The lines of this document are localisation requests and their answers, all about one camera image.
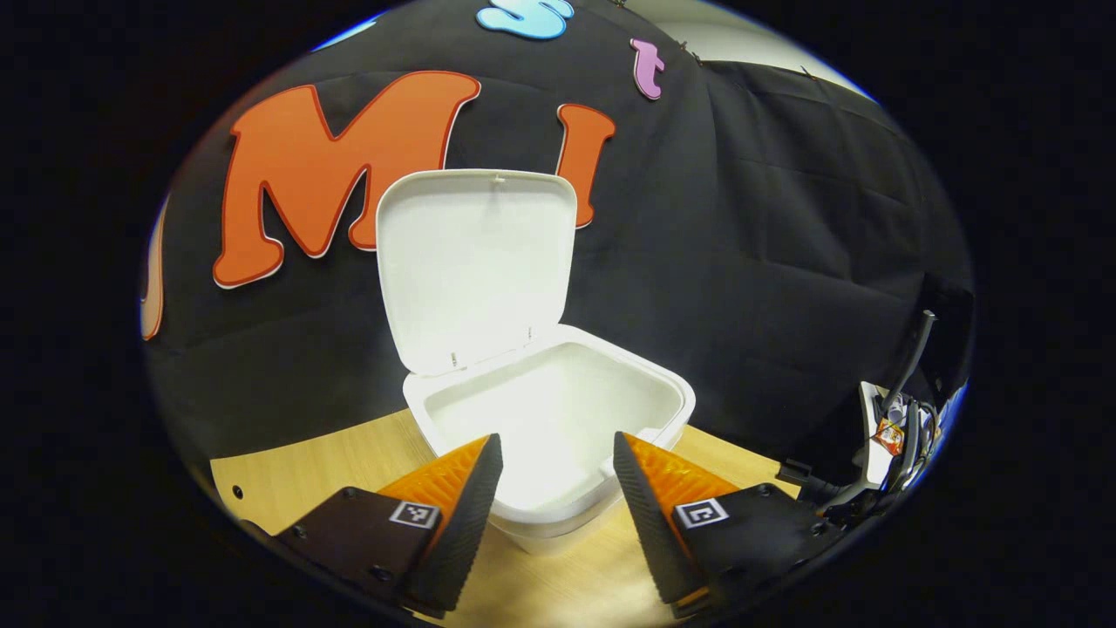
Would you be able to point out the black backdrop cloth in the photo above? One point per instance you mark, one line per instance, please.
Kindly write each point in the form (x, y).
(767, 262)

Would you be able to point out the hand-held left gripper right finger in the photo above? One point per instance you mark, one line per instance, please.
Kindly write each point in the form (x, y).
(654, 532)

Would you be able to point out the white desktop garbage bin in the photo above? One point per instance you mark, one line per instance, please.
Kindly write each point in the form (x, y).
(479, 270)

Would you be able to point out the wooden desktop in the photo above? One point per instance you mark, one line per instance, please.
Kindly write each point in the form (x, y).
(331, 462)

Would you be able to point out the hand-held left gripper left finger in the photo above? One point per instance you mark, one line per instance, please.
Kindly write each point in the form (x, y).
(466, 532)

